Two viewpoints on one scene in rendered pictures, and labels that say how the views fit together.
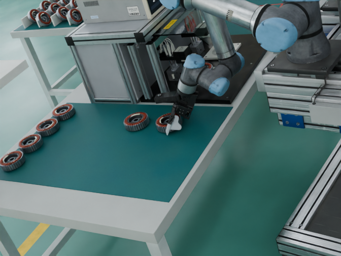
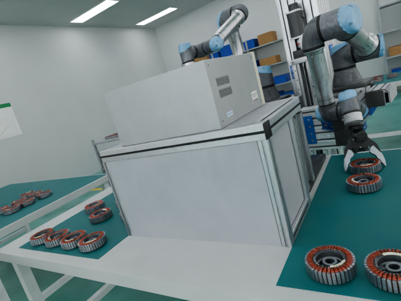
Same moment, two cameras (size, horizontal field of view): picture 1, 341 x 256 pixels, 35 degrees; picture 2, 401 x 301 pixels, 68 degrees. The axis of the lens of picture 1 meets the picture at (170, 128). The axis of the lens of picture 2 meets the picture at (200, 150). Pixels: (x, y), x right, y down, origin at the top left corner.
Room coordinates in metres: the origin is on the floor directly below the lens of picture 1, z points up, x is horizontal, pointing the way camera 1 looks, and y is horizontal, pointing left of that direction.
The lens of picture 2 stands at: (2.68, 1.08, 1.25)
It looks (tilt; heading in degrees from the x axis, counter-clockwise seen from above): 12 degrees down; 267
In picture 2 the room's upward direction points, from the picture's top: 16 degrees counter-clockwise
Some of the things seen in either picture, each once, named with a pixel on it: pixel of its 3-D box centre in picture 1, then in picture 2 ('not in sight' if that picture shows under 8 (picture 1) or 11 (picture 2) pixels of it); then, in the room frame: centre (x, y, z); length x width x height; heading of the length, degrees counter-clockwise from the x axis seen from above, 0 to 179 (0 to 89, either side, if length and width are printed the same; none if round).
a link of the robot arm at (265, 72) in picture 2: not in sight; (262, 75); (2.05, -0.90, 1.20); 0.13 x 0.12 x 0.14; 127
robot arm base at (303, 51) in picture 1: (306, 40); (345, 75); (1.70, -0.54, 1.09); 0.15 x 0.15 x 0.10
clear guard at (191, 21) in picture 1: (185, 28); not in sight; (2.30, -0.20, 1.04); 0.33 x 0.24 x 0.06; 53
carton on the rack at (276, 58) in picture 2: not in sight; (270, 61); (0.05, -6.37, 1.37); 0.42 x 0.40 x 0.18; 143
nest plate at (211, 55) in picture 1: (222, 51); not in sight; (2.51, -0.37, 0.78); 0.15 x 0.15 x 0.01; 53
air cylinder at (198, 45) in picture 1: (196, 48); not in sight; (2.60, -0.25, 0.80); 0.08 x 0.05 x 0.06; 143
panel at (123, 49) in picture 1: (161, 38); not in sight; (2.57, -0.09, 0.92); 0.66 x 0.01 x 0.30; 143
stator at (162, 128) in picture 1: (168, 122); (364, 166); (2.01, 0.00, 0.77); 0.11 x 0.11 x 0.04
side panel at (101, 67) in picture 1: (104, 73); (288, 176); (2.40, 0.22, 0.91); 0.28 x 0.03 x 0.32; 53
